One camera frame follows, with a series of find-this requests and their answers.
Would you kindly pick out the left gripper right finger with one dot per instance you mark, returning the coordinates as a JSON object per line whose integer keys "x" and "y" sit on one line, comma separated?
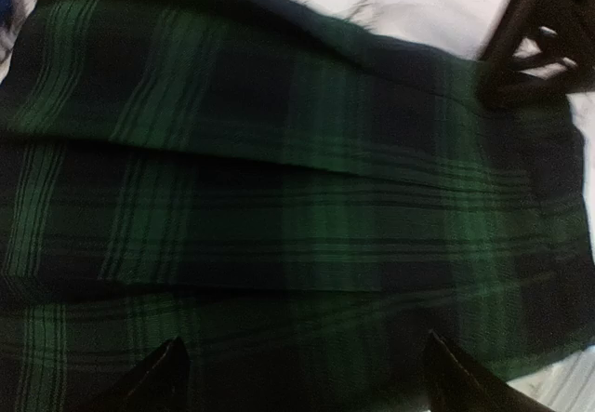
{"x": 456, "y": 382}

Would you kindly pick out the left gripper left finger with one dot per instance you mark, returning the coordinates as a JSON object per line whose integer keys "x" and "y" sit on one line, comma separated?
{"x": 159, "y": 382}

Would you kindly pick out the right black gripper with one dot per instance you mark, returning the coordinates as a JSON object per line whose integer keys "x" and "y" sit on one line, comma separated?
{"x": 539, "y": 49}

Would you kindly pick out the green plaid skirt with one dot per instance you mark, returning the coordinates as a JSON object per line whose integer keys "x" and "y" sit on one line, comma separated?
{"x": 298, "y": 201}

